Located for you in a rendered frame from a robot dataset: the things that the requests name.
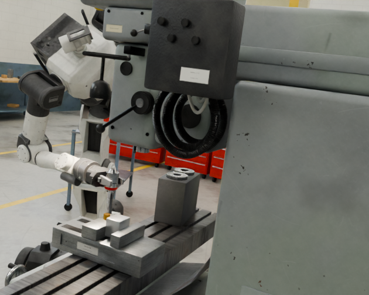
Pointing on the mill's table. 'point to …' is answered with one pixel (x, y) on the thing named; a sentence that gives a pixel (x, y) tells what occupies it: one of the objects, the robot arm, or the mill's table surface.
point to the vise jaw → (94, 229)
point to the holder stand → (177, 196)
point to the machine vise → (112, 247)
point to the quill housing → (118, 107)
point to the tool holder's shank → (109, 201)
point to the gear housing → (126, 24)
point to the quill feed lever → (139, 106)
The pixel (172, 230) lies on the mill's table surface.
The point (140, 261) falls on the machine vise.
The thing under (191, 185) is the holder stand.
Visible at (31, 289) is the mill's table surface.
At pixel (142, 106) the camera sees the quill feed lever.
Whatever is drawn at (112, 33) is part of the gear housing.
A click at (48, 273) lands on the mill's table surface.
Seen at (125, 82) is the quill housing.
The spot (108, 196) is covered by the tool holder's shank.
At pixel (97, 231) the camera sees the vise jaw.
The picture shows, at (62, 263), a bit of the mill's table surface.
